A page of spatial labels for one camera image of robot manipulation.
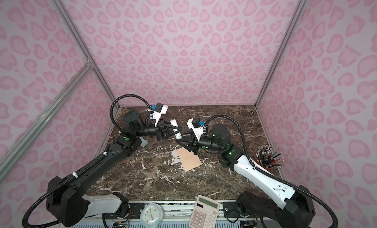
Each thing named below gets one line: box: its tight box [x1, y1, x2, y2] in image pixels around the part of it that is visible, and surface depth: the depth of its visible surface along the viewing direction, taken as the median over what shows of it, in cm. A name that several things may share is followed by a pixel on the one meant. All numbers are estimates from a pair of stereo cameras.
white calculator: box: [188, 194, 221, 228], surface depth 72 cm
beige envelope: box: [176, 146, 203, 172], surface depth 92 cm
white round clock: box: [139, 202, 164, 228], surface depth 71 cm
